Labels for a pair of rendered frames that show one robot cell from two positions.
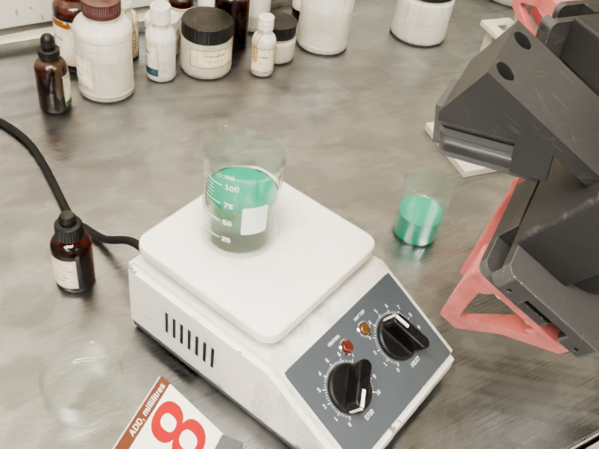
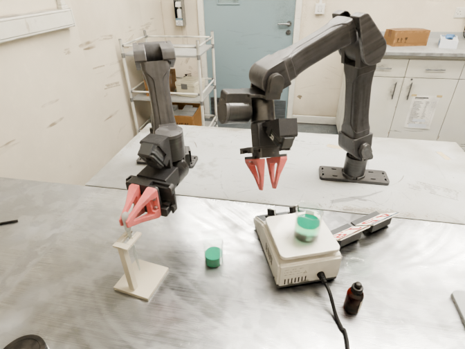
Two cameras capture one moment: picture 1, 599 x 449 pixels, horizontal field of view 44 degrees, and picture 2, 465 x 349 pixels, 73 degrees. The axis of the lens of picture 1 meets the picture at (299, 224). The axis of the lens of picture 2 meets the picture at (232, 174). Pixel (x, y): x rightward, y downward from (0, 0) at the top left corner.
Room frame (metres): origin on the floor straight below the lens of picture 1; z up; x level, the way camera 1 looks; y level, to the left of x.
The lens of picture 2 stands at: (0.77, 0.28, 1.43)
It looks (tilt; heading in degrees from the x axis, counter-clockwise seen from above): 32 degrees down; 228
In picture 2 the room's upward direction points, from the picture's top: 1 degrees counter-clockwise
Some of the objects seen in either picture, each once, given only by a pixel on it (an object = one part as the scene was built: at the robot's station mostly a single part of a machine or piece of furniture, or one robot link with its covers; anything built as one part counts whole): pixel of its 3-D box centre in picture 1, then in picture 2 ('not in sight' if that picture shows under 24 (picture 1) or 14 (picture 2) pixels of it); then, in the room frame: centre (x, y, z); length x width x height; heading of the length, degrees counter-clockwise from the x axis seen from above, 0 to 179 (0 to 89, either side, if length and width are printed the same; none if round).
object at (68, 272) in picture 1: (70, 247); (355, 295); (0.37, 0.16, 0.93); 0.03 x 0.03 x 0.07
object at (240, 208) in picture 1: (238, 191); (308, 223); (0.36, 0.04, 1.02); 0.06 x 0.05 x 0.08; 57
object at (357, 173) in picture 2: not in sight; (354, 165); (-0.04, -0.07, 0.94); 0.20 x 0.07 x 0.08; 127
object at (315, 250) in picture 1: (259, 245); (300, 233); (0.35, 0.02, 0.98); 0.12 x 0.12 x 0.01; 58
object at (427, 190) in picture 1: (422, 206); (213, 251); (0.48, -0.10, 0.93); 0.04 x 0.04 x 0.06
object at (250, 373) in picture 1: (283, 306); (294, 239); (0.34, 0.00, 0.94); 0.22 x 0.13 x 0.08; 58
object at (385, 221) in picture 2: not in sight; (374, 217); (0.12, 0.08, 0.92); 0.09 x 0.06 x 0.04; 165
